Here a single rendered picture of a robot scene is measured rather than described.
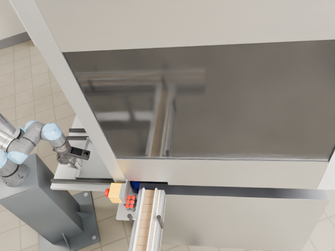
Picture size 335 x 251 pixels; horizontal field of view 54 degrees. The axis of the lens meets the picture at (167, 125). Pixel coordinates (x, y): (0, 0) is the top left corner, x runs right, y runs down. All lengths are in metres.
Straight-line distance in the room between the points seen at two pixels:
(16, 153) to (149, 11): 1.00
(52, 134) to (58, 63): 0.58
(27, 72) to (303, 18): 3.61
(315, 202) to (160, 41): 1.13
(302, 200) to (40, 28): 1.33
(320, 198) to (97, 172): 1.12
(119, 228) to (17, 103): 1.91
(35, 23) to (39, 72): 3.13
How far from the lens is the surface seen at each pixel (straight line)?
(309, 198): 1.69
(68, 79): 1.09
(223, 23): 0.86
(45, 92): 3.81
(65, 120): 3.41
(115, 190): 1.57
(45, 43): 1.01
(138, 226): 1.55
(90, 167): 1.86
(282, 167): 1.41
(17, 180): 2.10
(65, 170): 1.92
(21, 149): 1.62
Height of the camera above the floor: 2.37
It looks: 51 degrees down
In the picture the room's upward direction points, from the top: 13 degrees counter-clockwise
